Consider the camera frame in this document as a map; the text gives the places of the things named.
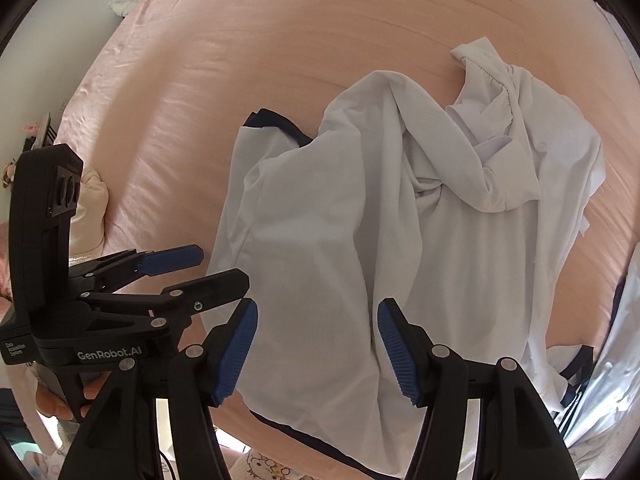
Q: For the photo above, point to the person's left hand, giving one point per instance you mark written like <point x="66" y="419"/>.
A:
<point x="55" y="405"/>

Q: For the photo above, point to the white jacket with navy stripes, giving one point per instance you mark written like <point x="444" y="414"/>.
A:
<point x="610" y="385"/>

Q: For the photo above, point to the bed with pink sheet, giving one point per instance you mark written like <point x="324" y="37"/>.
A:
<point x="300" y="60"/>

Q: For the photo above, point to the cream plush cushion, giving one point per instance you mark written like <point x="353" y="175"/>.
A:
<point x="90" y="210"/>

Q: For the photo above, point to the white T-shirt with navy collar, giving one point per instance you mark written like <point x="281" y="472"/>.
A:
<point x="325" y="260"/>

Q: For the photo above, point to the dark slatted object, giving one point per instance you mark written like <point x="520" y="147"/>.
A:
<point x="47" y="132"/>

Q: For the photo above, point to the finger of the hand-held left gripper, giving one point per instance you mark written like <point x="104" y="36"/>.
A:
<point x="172" y="259"/>
<point x="215" y="287"/>

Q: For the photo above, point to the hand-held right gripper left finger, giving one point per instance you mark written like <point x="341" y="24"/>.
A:
<point x="237" y="355"/>

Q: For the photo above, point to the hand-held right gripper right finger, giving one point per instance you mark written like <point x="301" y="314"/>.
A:
<point x="397" y="355"/>

